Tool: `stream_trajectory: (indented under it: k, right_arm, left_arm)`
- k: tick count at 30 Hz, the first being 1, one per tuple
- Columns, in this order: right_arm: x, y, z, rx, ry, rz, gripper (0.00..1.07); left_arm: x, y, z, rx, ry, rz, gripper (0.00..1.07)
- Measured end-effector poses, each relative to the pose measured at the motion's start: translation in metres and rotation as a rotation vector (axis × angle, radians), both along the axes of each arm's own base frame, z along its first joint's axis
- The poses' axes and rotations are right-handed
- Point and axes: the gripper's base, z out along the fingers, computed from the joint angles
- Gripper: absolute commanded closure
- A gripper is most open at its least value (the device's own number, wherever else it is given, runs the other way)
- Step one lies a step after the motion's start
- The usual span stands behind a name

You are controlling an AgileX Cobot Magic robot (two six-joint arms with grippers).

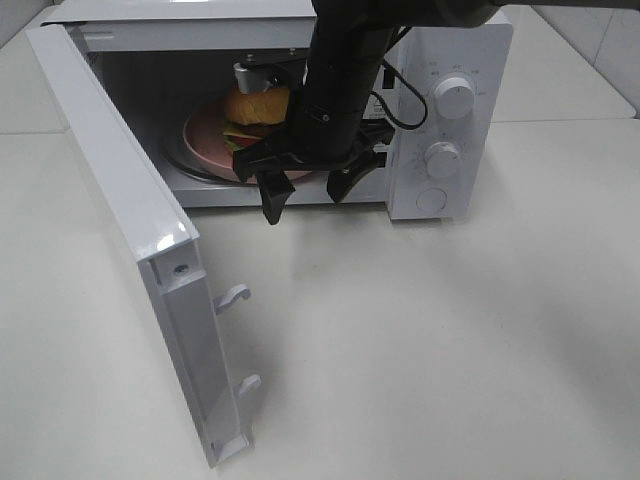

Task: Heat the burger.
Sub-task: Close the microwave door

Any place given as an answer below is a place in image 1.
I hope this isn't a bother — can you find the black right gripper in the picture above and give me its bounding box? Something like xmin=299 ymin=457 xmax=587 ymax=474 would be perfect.
xmin=233 ymin=92 xmax=395 ymax=224

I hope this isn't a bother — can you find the burger with lettuce and cheese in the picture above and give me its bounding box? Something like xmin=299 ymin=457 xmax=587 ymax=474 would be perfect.
xmin=222 ymin=86 xmax=290 ymax=153

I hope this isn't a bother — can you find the pink round plate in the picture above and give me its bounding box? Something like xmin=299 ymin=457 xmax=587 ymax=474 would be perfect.
xmin=181 ymin=102 xmax=314 ymax=185

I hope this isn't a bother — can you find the round white door button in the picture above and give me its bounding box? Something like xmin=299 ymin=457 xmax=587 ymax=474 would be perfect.
xmin=416 ymin=188 xmax=447 ymax=215

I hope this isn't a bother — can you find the white timer knob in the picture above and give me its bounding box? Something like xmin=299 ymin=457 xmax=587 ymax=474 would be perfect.
xmin=425 ymin=142 xmax=462 ymax=179

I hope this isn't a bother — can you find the white microwave door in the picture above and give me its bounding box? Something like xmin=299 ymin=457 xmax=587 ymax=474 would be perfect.
xmin=27 ymin=24 xmax=261 ymax=467

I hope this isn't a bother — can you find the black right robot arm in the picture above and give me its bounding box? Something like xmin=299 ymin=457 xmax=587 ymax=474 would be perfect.
xmin=233 ymin=1 xmax=513 ymax=224

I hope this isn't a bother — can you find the white microwave oven body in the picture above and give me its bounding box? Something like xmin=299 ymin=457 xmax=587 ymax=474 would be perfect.
xmin=29 ymin=1 xmax=513 ymax=225

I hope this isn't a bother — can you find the upper white power knob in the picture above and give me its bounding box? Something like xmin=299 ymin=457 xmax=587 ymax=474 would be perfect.
xmin=433 ymin=75 xmax=475 ymax=120

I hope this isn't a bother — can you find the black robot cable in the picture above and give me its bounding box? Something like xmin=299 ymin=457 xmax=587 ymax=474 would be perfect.
xmin=369 ymin=27 xmax=429 ymax=130

